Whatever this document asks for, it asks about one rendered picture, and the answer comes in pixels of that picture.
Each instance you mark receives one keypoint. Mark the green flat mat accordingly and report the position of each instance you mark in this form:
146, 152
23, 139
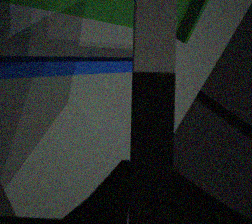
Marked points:
119, 12

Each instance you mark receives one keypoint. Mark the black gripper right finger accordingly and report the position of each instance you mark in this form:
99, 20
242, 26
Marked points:
191, 205

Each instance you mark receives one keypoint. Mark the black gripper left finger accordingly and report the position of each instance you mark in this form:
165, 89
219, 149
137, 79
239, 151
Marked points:
107, 204

